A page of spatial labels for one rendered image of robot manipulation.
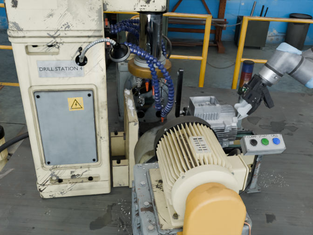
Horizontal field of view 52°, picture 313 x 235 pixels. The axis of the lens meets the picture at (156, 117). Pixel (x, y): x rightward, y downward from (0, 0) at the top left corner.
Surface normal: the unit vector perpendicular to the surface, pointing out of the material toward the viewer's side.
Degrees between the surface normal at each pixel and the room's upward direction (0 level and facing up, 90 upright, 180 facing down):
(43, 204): 0
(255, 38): 90
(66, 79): 90
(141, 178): 0
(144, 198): 0
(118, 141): 90
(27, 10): 90
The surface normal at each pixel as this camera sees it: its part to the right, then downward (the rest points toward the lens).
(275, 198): 0.04, -0.87
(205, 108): 0.15, 0.50
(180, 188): -0.15, 0.33
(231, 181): 0.41, 0.26
